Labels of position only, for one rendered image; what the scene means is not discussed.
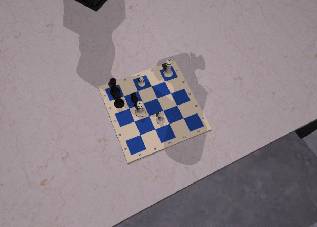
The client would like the blue and cream chessboard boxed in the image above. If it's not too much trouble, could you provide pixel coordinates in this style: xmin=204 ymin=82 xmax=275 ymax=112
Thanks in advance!
xmin=98 ymin=61 xmax=212 ymax=164

